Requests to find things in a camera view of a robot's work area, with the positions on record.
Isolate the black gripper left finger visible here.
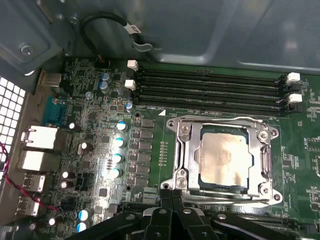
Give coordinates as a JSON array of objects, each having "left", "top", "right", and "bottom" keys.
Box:
[{"left": 66, "top": 189, "right": 176, "bottom": 240}]

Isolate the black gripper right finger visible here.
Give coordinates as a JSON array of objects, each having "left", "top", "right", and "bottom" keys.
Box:
[{"left": 171, "top": 189, "right": 298, "bottom": 240}]

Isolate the thin metal locking lever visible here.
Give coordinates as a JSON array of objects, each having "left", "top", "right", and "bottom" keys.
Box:
[
  {"left": 178, "top": 116, "right": 270, "bottom": 131},
  {"left": 183, "top": 192, "right": 280, "bottom": 205}
]

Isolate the silver square CPU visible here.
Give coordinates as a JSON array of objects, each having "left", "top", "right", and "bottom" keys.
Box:
[{"left": 196, "top": 124, "right": 254, "bottom": 195}]

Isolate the metal CPU socket cover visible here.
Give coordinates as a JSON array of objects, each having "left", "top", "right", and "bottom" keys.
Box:
[{"left": 174, "top": 117, "right": 275, "bottom": 201}]

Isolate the CPU socket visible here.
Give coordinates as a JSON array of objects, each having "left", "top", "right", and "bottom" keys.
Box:
[{"left": 159, "top": 116, "right": 283, "bottom": 210}]

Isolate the RAM slot with white clips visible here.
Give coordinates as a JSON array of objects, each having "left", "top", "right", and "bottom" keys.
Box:
[
  {"left": 126, "top": 59, "right": 301, "bottom": 83},
  {"left": 124, "top": 79, "right": 303, "bottom": 105}
]

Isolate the green motherboard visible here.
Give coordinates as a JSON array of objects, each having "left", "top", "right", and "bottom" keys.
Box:
[{"left": 37, "top": 57, "right": 320, "bottom": 240}]

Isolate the silver USB port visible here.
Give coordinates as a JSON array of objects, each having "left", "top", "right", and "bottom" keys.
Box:
[
  {"left": 22, "top": 173, "right": 47, "bottom": 192},
  {"left": 17, "top": 196, "right": 41, "bottom": 217}
]

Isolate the silver metal port block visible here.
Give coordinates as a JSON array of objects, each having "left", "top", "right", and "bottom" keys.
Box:
[
  {"left": 21, "top": 126, "right": 60, "bottom": 151},
  {"left": 16, "top": 149, "right": 61, "bottom": 172}
]

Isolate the blue serial port connector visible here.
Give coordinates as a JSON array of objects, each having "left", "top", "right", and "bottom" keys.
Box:
[{"left": 42, "top": 96, "right": 67, "bottom": 126}]

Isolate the open black PC case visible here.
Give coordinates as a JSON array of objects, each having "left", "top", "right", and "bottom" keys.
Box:
[{"left": 0, "top": 0, "right": 320, "bottom": 226}]

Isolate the red and black wire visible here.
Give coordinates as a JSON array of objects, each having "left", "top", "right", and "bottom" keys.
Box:
[{"left": 0, "top": 142, "right": 60, "bottom": 212}]

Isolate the black cable with white label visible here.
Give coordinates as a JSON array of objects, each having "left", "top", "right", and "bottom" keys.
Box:
[{"left": 79, "top": 12, "right": 142, "bottom": 68}]

